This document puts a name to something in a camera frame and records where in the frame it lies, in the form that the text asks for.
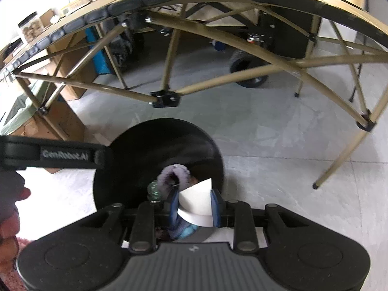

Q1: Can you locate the black trash bin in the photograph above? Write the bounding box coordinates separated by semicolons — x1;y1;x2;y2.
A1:
92;118;225;219

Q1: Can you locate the black tripod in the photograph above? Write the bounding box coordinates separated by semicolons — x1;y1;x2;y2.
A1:
348;21;369;103

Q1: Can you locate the open cardboard box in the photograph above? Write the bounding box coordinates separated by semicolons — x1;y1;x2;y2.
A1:
45;32;105;100

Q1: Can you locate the clear jar with black lid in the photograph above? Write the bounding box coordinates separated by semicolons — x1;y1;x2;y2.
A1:
17;12;43;41

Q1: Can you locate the person's left forearm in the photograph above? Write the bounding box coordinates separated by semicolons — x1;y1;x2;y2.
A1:
0;236;35;291

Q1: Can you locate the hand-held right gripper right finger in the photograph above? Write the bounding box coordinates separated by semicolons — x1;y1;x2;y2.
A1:
210;188;307;253

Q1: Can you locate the purple fluffy headband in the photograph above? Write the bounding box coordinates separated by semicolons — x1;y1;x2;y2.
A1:
157;164;192;201

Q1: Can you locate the green plastic liner bag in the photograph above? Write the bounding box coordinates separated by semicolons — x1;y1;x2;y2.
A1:
0;80;50;134

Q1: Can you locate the person's left hand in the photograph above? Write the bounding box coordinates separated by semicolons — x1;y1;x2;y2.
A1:
0;171;31;251

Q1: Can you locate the crushed clear plastic bottle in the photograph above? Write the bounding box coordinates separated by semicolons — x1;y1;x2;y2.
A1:
146;181;166;203

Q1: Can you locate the white paper cup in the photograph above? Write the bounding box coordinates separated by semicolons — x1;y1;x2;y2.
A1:
177;179;213;227

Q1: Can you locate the tan folding table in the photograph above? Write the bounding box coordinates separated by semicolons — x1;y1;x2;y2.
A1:
0;0;388;190

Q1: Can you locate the small tan cardboard box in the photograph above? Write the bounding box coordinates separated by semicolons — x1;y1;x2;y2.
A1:
60;0;87;14

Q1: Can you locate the cardboard box with green liner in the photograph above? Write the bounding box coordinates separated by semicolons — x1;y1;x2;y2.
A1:
6;76;85;141

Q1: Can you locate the blue plastic crate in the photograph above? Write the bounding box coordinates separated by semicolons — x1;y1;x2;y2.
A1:
85;26;115;75

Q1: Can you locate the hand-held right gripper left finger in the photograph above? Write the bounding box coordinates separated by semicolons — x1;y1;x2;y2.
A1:
80;188;180;253

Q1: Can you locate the black wagon cart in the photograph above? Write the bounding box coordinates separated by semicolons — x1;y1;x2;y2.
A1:
229;3;322;88

